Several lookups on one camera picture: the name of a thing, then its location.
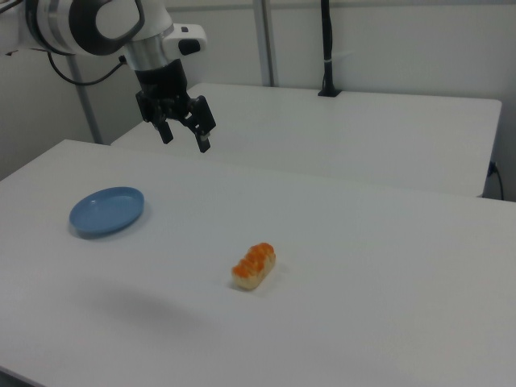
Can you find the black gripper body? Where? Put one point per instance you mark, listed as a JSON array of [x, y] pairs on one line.
[[161, 82]]

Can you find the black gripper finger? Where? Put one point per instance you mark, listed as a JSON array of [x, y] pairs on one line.
[[201, 117], [165, 131]]

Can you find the orange glazed bread loaf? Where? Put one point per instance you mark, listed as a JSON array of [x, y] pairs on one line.
[[254, 266]]

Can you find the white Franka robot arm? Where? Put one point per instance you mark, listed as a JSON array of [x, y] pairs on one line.
[[60, 24]]

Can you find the blue oval plate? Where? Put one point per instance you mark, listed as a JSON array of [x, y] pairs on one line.
[[106, 210]]

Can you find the black pole with clamp base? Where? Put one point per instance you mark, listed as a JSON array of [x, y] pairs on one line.
[[328, 48]]

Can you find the grey partition post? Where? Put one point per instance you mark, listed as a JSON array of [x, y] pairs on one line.
[[269, 40], [86, 113]]

